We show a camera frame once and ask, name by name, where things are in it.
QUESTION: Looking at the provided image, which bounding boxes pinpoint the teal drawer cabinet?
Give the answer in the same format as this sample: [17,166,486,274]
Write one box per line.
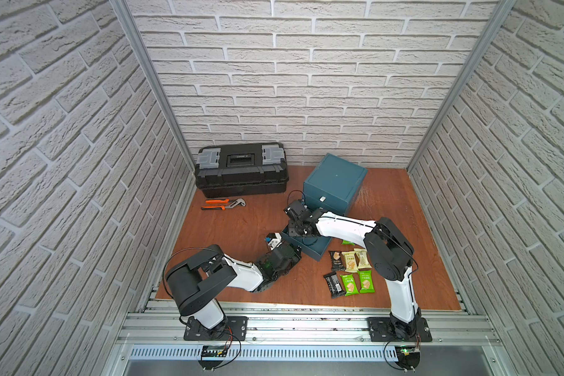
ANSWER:
[302,154,368,216]

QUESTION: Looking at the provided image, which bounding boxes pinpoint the yellow cookie packet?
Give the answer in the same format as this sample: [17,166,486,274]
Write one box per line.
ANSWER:
[354,248,372,270]
[342,252,359,274]

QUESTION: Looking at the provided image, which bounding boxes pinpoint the aluminium corner profile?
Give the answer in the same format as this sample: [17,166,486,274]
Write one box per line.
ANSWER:
[406,0,516,174]
[111,0,194,172]

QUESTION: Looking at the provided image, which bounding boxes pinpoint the aluminium front rail frame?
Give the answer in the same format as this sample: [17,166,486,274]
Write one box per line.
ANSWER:
[102,299,515,375]

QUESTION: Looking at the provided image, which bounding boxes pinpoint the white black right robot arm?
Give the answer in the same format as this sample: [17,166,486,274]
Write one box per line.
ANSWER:
[285,200,421,341]

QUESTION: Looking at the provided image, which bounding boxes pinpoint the orange handled groove pliers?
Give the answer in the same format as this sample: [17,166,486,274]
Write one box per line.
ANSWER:
[201,198,246,211]

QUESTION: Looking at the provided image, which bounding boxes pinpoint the left aluminium corner profile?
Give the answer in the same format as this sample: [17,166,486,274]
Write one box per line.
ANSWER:
[111,0,194,172]

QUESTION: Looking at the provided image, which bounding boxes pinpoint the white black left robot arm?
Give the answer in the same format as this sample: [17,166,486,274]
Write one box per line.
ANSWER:
[161,241,302,331]

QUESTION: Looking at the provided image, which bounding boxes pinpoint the controller board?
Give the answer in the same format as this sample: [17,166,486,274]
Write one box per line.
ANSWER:
[198,346,228,371]
[396,347,421,371]

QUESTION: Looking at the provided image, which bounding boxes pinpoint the right controller board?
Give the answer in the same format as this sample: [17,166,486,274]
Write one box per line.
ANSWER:
[396,347,421,371]

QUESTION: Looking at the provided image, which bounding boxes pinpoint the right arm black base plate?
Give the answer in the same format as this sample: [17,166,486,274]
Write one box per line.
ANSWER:
[366,315,432,342]

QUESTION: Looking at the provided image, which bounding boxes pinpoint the black plastic toolbox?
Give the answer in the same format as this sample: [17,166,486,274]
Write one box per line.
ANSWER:
[194,143,289,198]

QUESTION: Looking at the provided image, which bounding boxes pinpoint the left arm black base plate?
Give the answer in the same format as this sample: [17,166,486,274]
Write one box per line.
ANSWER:
[183,316,248,342]

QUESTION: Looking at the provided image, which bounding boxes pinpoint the right aluminium corner profile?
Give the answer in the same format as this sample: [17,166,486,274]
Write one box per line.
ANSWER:
[406,0,516,174]

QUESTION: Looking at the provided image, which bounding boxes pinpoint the left controller board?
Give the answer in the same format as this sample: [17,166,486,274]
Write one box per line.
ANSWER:
[198,346,228,371]

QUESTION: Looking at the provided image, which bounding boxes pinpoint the black cookie packet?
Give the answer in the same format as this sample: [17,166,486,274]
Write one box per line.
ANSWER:
[324,271,346,299]
[329,251,346,271]

